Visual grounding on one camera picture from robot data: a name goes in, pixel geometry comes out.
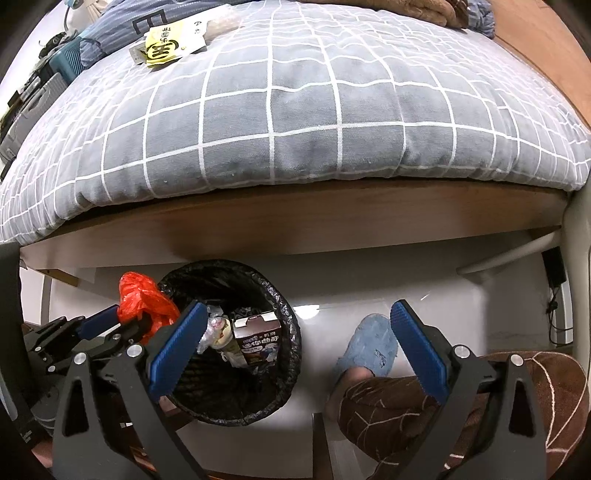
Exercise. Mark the person's right leg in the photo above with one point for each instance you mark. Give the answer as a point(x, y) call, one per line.
point(392, 415)

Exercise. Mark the wooden bed frame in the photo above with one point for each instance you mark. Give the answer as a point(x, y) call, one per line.
point(295, 221)

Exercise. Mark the wooden headboard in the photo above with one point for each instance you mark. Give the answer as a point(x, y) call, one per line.
point(545, 60)

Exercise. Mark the yellow snack packet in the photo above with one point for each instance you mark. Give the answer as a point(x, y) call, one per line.
point(166, 46)

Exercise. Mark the yellow plastic cup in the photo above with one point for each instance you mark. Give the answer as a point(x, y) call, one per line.
point(228, 339)

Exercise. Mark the grey checked bed sheet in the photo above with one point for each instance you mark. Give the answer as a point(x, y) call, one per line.
point(295, 115)

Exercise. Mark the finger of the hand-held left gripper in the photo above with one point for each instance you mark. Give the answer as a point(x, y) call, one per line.
point(131, 332)
point(99, 321)

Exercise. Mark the red plastic bag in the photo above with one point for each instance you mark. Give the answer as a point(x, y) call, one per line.
point(143, 300)

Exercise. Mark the brown drink carton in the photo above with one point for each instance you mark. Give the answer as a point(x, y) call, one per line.
point(258, 341)

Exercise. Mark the grey ribbed suitcase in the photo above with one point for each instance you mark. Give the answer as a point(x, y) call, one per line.
point(32, 106)

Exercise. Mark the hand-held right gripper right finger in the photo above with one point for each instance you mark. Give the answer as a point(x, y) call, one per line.
point(420, 350)

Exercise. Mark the beige chair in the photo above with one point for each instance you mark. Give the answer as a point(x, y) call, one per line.
point(508, 255)

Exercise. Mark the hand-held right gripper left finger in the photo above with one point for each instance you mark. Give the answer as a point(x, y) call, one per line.
point(180, 350)

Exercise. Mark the black power adapter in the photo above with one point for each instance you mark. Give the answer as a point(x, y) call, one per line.
point(554, 267)

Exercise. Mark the brown fleece blanket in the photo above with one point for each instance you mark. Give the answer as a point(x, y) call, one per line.
point(415, 11)

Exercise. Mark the teal suitcase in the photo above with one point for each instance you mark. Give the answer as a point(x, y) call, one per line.
point(69, 62)

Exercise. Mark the blue fuzzy slipper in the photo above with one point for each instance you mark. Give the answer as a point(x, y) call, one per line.
point(374, 341)

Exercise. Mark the trash bin with black liner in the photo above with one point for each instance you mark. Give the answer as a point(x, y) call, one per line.
point(258, 397)

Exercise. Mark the white metal leg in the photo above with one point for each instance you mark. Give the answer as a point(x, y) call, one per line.
point(46, 300)

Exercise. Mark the blue striped duvet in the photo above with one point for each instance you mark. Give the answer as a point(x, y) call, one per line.
point(115, 27)

